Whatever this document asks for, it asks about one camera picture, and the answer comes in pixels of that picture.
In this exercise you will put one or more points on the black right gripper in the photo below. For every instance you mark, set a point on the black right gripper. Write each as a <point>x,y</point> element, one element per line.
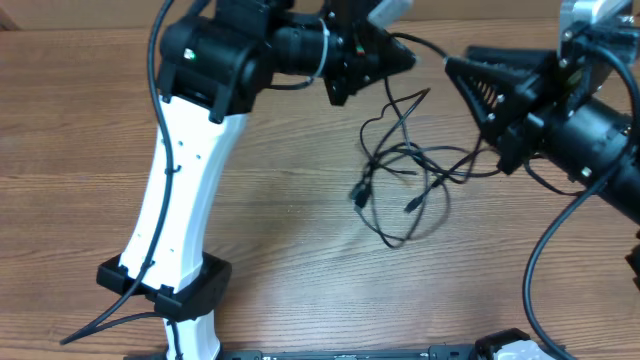
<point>535,103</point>

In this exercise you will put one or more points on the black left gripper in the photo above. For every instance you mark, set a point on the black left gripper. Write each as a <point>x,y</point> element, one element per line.
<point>359,63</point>

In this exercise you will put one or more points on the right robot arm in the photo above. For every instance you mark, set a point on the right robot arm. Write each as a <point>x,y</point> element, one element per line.
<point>585,137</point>

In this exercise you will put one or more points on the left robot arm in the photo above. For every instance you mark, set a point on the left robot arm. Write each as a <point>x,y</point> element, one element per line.
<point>207,74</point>

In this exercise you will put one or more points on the brown cardboard wall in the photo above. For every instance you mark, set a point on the brown cardboard wall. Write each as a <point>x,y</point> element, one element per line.
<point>100,14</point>

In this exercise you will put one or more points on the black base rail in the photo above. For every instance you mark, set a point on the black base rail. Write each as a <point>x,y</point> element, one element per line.
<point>510,344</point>

